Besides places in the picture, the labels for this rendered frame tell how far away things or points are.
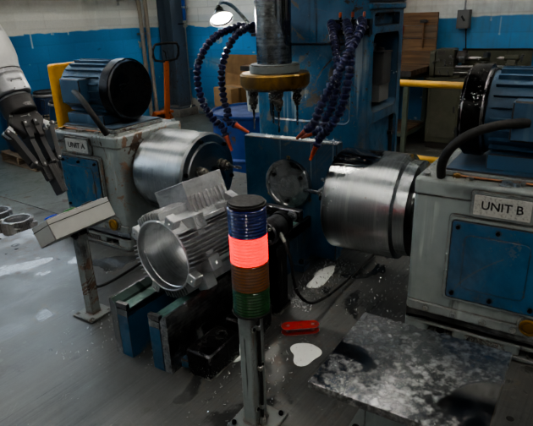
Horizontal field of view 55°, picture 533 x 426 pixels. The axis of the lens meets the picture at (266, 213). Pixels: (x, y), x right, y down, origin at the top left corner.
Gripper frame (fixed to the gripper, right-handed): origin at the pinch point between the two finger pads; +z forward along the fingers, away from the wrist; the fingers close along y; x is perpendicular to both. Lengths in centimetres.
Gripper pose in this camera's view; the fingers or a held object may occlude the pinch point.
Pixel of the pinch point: (55, 179)
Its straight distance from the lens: 129.0
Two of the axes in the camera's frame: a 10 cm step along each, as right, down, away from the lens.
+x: -7.2, 3.1, 6.2
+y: 5.3, -3.2, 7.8
